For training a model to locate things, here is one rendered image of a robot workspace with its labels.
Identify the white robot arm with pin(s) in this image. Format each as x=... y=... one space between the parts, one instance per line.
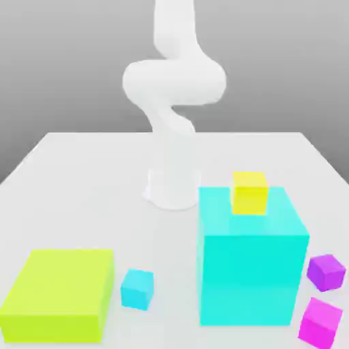
x=174 y=81

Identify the small yellow cube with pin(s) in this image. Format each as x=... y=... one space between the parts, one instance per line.
x=249 y=196

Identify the small light blue cube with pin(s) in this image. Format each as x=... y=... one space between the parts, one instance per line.
x=137 y=290

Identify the small purple cube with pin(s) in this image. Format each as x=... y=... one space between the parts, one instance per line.
x=325 y=272

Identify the small magenta cube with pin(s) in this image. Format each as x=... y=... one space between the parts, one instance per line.
x=319 y=324

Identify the large turquoise box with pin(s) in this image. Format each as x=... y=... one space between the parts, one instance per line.
x=250 y=272

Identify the large lime box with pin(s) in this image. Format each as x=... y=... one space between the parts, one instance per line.
x=54 y=294

